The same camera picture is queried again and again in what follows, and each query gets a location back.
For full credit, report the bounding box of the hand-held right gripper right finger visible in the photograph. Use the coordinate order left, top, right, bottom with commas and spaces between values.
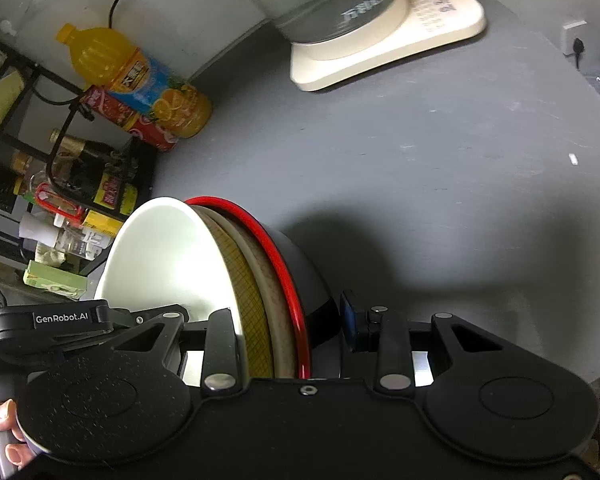
339, 289, 503, 395

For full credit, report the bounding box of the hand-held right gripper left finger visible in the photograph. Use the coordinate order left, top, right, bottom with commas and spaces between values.
111, 307, 246, 395

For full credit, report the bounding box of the yellow checked plate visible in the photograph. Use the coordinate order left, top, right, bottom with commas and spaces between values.
194, 205, 274, 380

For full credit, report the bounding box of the black bowl with red rim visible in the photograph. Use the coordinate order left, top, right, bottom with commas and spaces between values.
184, 195, 342, 380

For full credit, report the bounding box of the large plain white bowl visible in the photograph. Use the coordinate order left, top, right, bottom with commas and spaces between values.
93, 196, 247, 380

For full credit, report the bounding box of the person's left hand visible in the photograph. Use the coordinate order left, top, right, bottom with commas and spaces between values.
0, 398, 37, 469

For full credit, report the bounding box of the green carton box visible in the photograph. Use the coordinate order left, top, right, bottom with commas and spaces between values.
23, 259, 89, 302

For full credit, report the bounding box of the small white bottle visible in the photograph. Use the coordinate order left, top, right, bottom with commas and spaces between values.
18, 211, 62, 252

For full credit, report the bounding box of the yellow carton box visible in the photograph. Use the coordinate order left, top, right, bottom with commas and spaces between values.
81, 209, 127, 239

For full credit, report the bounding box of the dark glass bottle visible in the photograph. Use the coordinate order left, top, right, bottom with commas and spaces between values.
47, 128, 157, 213

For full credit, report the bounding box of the yellow food package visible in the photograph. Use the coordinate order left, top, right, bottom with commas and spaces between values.
0, 69, 29, 129

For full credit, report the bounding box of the red drink can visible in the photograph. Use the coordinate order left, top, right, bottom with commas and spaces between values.
79, 85, 182, 153

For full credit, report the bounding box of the orange juice bottle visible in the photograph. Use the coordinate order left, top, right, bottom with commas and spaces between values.
55, 21, 214, 140

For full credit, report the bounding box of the cream kettle base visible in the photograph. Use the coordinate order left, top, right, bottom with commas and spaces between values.
288, 0, 488, 93

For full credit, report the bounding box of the black plug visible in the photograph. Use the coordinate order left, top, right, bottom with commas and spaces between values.
567, 37, 587, 67

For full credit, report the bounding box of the black wire rack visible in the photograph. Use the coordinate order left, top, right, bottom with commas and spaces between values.
0, 31, 159, 282

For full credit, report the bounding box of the white wall socket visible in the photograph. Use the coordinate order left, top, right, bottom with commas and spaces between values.
561, 19, 589, 57

